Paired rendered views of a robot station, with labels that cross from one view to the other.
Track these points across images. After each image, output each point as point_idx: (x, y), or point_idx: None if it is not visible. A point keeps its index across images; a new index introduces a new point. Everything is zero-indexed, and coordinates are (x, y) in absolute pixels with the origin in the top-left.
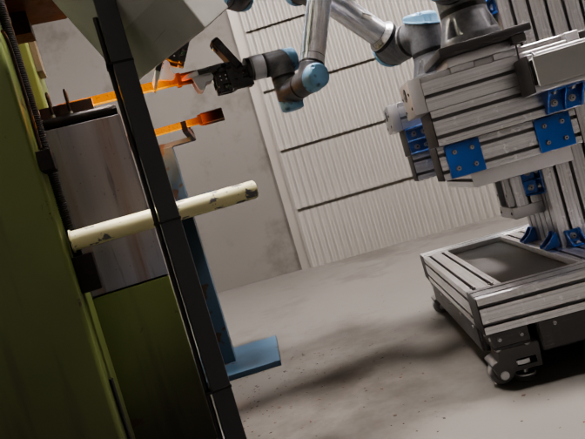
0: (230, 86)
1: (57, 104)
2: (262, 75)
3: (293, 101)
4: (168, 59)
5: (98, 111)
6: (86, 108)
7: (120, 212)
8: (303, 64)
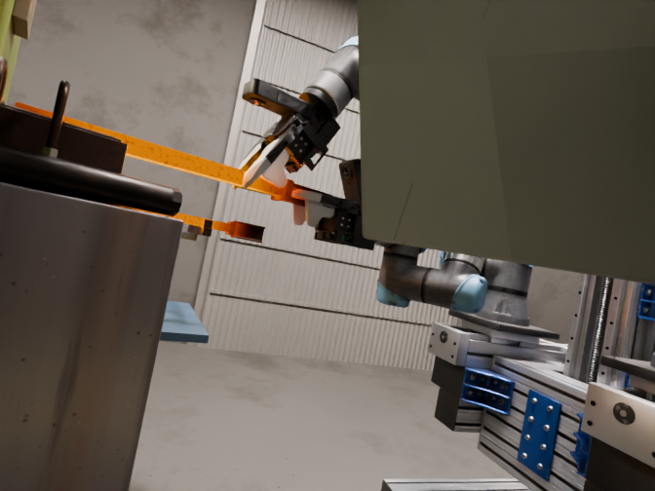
0: (345, 239)
1: (20, 103)
2: (386, 244)
3: (405, 298)
4: (288, 151)
5: (134, 189)
6: (101, 163)
7: (47, 478)
8: (461, 269)
